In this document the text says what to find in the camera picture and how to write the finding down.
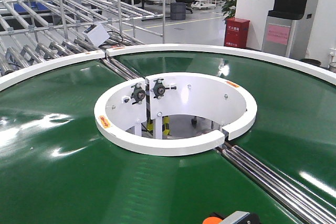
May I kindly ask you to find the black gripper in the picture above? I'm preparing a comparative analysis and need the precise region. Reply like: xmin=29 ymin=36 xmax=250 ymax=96
xmin=209 ymin=211 xmax=260 ymax=224

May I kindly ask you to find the orange cylindrical capacitor 4680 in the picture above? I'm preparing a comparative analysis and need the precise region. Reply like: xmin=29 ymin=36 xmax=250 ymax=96
xmin=202 ymin=216 xmax=223 ymax=224

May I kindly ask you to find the round white green conveyor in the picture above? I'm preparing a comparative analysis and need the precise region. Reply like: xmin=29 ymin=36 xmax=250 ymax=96
xmin=1 ymin=44 xmax=335 ymax=223

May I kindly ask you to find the red fire extinguisher cabinet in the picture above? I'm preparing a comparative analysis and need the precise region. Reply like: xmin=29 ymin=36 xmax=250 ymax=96
xmin=224 ymin=17 xmax=250 ymax=49

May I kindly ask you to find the grey black water dispenser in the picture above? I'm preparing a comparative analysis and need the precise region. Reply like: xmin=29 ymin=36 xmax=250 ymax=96
xmin=261 ymin=0 xmax=307 ymax=57

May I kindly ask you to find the grey storage crate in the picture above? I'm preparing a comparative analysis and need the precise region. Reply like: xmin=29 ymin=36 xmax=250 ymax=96
xmin=170 ymin=2 xmax=186 ymax=20

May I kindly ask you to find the white control box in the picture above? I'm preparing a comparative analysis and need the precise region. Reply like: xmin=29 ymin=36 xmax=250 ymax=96
xmin=82 ymin=22 xmax=110 ymax=47

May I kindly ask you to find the steel roller rack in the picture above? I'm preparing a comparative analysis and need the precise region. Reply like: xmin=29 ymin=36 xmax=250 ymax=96
xmin=1 ymin=0 xmax=165 ymax=76

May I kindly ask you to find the white inner conveyor ring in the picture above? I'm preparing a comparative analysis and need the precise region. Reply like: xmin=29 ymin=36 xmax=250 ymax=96
xmin=93 ymin=72 xmax=258 ymax=157

